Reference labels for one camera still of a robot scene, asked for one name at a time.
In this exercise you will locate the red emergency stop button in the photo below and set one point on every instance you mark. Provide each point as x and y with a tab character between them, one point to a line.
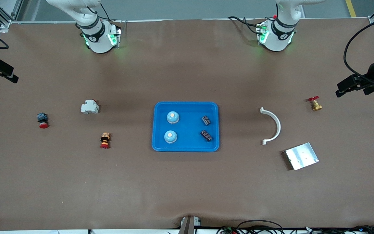
43	121

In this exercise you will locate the silver metal plate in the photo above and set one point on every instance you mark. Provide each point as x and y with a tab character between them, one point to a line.
302	156

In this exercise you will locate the white curved plastic bracket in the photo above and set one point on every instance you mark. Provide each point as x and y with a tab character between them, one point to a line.
278	126

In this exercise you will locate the light blue service bell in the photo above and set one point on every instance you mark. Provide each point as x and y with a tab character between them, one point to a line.
173	118
170	138

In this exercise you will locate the black cylindrical capacitor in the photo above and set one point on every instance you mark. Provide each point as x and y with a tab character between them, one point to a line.
206	120

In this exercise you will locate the orange and red push button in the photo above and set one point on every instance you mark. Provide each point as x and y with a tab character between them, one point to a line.
105	140

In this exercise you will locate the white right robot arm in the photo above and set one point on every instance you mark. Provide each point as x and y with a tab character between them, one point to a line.
97	42

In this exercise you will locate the black terminal block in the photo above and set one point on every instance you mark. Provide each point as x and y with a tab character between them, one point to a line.
206	136

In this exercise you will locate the blue plastic tray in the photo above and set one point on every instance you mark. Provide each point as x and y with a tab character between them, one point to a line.
187	130

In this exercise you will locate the metal clamp bracket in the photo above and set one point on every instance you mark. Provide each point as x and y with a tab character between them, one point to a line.
187	226

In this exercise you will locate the white circuit breaker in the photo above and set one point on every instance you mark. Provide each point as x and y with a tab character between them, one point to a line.
89	108

